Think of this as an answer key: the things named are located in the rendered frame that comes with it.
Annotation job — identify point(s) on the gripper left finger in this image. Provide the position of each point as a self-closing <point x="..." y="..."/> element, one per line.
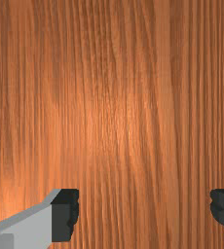
<point x="36" y="223"/>

